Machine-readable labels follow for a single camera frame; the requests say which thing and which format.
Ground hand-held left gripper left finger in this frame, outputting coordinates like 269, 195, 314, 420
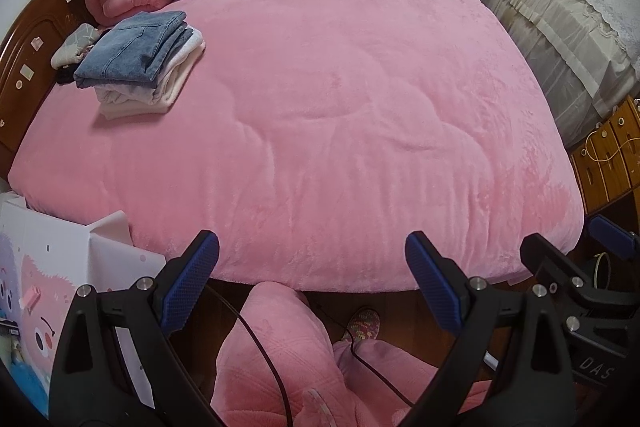
47, 229, 221, 427

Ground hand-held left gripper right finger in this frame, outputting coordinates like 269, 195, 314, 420
400, 232, 573, 427

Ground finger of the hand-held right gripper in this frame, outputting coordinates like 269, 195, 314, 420
587, 214, 640, 258
520, 233, 640, 308

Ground blue denim jacket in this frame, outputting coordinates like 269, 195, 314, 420
74, 11, 196, 90

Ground folded white clothes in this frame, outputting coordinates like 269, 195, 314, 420
96, 27, 207, 120

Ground wooden drawer cabinet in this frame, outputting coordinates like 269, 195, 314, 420
570, 97, 640, 215

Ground patterned slipper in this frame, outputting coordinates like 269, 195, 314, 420
345, 306, 382, 343

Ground person's pink pajama legs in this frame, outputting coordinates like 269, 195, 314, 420
210, 281, 493, 427

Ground white printed cardboard box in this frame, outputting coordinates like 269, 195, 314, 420
0, 192, 166, 413

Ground pink plush bed blanket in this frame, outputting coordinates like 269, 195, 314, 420
7, 0, 586, 295

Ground beige lace covered furniture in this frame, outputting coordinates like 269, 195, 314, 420
465, 0, 640, 152

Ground wooden headboard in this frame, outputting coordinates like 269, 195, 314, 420
0, 0, 88, 178

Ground grey patterned cloth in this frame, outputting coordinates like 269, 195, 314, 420
50, 23, 103, 70

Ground black cable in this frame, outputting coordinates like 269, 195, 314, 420
307, 299, 418, 410
202, 282, 296, 427

